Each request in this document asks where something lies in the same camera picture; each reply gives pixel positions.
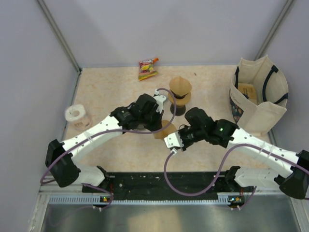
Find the cream canvas tote bag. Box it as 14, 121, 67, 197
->
229, 56, 289, 135

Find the grey slotted cable duct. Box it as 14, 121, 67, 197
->
49, 195, 111, 204

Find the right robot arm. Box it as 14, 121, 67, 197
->
178, 107, 309, 200

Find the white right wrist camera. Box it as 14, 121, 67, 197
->
164, 131, 184, 152

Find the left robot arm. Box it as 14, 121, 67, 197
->
45, 94, 167, 192

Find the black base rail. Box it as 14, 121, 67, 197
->
82, 171, 244, 201

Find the black tumbler with red lid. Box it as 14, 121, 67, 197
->
170, 104, 186, 116

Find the light wooden dripper ring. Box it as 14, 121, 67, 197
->
168, 90, 193, 106

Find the blue glass dripper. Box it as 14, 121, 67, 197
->
173, 93, 188, 99

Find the brown box in bag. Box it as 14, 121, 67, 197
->
238, 83, 258, 105

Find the brown paper coffee filter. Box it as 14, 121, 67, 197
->
169, 76, 192, 96

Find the white toilet paper roll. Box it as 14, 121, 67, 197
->
64, 104, 92, 131

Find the colourful snack packet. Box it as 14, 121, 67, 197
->
138, 58, 159, 81

